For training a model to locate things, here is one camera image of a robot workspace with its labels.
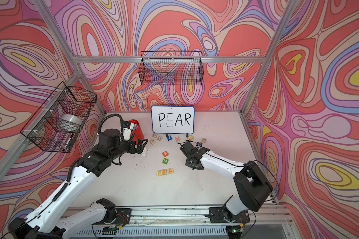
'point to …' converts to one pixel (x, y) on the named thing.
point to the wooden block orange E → (164, 172)
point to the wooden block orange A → (170, 171)
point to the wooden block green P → (159, 173)
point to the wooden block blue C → (159, 138)
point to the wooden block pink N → (177, 139)
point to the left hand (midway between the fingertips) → (140, 138)
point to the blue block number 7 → (169, 138)
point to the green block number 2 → (165, 161)
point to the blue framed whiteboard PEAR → (169, 119)
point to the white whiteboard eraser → (144, 152)
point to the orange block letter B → (165, 154)
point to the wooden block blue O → (154, 135)
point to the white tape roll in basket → (70, 123)
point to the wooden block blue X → (204, 139)
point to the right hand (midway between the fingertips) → (194, 167)
